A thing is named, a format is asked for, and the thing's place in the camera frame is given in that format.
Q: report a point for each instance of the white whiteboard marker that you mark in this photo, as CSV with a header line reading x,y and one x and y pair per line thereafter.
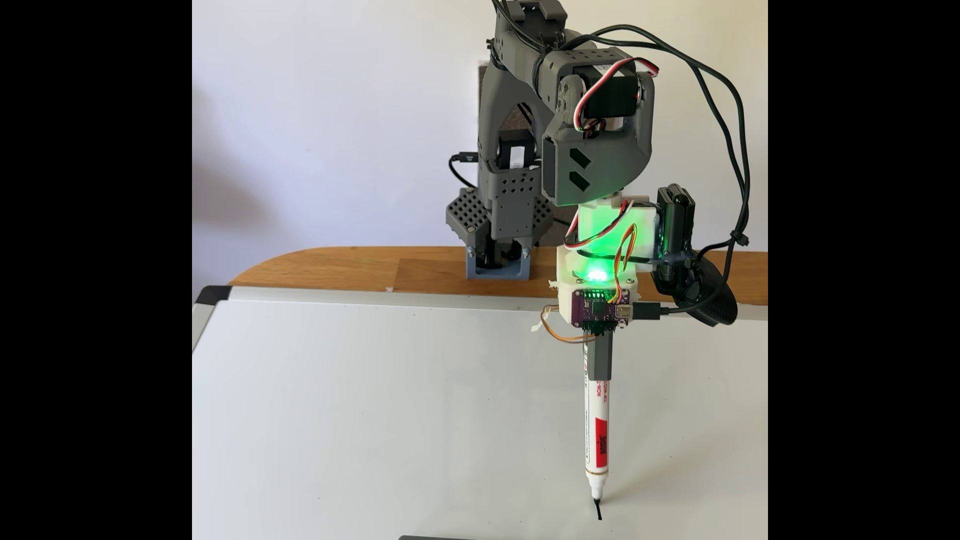
x,y
598,435

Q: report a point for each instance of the purple circuit board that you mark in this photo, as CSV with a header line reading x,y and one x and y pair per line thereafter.
x,y
592,307

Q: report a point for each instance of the grey Da Pinchi pen holder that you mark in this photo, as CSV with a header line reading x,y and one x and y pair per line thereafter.
x,y
435,538

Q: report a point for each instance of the whiteboard with aluminium frame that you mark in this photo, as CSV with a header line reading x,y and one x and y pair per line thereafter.
x,y
337,427

